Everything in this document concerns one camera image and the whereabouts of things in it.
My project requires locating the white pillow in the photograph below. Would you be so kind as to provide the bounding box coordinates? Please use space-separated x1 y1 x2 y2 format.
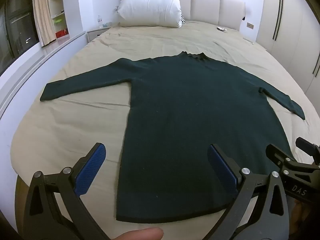
117 0 182 28

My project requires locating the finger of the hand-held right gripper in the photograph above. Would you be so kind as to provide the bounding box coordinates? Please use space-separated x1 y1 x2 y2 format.
266 144 298 171
296 137 320 157

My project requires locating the bed with beige sheet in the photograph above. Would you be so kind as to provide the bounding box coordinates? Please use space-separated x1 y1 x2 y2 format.
11 20 314 240

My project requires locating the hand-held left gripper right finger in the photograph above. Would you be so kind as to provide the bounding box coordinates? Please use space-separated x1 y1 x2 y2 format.
207 144 290 240

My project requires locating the black wardrobe handle pair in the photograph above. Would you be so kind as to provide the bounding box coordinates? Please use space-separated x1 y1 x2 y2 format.
312 52 320 77
272 0 284 41

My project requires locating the beige padded headboard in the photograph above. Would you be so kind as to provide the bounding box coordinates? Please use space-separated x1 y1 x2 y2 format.
122 0 246 32

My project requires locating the beige curtain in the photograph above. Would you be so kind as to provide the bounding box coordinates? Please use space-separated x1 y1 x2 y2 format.
32 0 57 47

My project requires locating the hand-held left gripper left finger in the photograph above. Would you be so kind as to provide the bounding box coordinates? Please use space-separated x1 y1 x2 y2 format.
26 142 110 240

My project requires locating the dark window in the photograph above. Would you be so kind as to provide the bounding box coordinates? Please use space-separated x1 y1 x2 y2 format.
0 0 40 73

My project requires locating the white bookshelf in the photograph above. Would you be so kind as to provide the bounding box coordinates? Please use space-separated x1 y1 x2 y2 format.
47 0 69 40

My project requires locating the dark green sweater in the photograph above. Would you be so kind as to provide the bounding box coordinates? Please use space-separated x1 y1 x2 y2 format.
40 51 306 224

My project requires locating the grey nightstand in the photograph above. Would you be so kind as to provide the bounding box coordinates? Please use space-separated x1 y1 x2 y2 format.
86 26 112 43

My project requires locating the white wardrobe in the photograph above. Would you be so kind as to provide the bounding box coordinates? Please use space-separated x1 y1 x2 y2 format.
256 0 320 98

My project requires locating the person's left hand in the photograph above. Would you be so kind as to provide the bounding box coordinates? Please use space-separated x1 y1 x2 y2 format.
111 227 164 240

